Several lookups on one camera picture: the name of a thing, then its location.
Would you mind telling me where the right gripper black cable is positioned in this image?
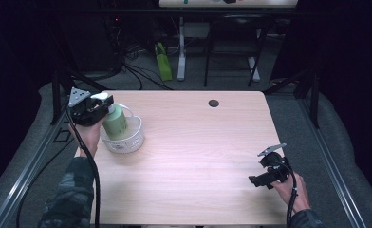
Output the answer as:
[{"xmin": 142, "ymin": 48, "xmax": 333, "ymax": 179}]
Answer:
[{"xmin": 284, "ymin": 161, "xmax": 299, "ymax": 228}]

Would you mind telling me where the light wooden background desk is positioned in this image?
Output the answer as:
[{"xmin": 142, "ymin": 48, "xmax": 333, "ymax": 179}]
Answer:
[{"xmin": 158, "ymin": 0, "xmax": 298, "ymax": 9}]

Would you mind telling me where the long black floor cable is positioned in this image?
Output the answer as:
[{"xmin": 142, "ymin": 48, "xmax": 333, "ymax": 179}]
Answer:
[{"xmin": 15, "ymin": 139, "xmax": 76, "ymax": 228}]

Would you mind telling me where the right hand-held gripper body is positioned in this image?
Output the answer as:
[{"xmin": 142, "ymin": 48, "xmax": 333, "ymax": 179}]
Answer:
[{"xmin": 256, "ymin": 142, "xmax": 293, "ymax": 186}]

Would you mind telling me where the person's right hand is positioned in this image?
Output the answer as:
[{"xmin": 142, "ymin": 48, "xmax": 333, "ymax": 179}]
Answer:
[{"xmin": 270, "ymin": 172, "xmax": 312, "ymax": 214}]

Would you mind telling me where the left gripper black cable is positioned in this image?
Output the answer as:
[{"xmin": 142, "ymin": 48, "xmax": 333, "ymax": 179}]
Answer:
[{"xmin": 64, "ymin": 106, "xmax": 102, "ymax": 228}]

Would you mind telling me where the grey metal floor rail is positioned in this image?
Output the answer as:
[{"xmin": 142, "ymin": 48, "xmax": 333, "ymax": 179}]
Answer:
[
  {"xmin": 295, "ymin": 94, "xmax": 369, "ymax": 228},
  {"xmin": 0, "ymin": 94, "xmax": 78, "ymax": 228}
]

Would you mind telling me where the white desk leg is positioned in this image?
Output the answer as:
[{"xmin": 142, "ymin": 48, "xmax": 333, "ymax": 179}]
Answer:
[
  {"xmin": 248, "ymin": 56, "xmax": 261, "ymax": 84},
  {"xmin": 177, "ymin": 16, "xmax": 188, "ymax": 82}
]

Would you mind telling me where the person's left hand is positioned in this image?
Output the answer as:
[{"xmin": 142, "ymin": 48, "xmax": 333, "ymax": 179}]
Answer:
[{"xmin": 67, "ymin": 117, "xmax": 108, "ymax": 159}]

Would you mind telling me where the green spray bottle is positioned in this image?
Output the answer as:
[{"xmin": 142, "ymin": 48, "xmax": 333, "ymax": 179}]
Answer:
[{"xmin": 154, "ymin": 41, "xmax": 174, "ymax": 82}]

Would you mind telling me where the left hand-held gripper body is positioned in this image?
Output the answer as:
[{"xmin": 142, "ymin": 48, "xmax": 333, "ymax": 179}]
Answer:
[{"xmin": 67, "ymin": 87, "xmax": 111, "ymax": 128}]

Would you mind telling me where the bundle of black floor cables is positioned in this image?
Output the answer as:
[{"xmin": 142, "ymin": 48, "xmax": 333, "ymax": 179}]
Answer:
[{"xmin": 103, "ymin": 15, "xmax": 175, "ymax": 91}]

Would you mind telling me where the green pump bottle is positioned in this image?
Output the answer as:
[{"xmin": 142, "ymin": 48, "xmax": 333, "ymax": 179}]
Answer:
[{"xmin": 90, "ymin": 91, "xmax": 129, "ymax": 142}]

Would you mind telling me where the black metal frame post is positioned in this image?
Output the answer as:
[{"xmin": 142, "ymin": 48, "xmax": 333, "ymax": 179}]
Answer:
[
  {"xmin": 262, "ymin": 66, "xmax": 321, "ymax": 129},
  {"xmin": 48, "ymin": 62, "xmax": 110, "ymax": 126}
]

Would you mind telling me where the white plastic basket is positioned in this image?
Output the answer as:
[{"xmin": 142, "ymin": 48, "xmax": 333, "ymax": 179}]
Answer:
[{"xmin": 99, "ymin": 104, "xmax": 145, "ymax": 156}]

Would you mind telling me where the black chair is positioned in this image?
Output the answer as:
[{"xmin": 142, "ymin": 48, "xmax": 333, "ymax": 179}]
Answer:
[{"xmin": 203, "ymin": 13, "xmax": 271, "ymax": 88}]

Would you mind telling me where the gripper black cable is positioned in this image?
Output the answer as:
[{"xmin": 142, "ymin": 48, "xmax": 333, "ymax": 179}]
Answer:
[
  {"xmin": 284, "ymin": 161, "xmax": 299, "ymax": 228},
  {"xmin": 64, "ymin": 106, "xmax": 102, "ymax": 228}
]

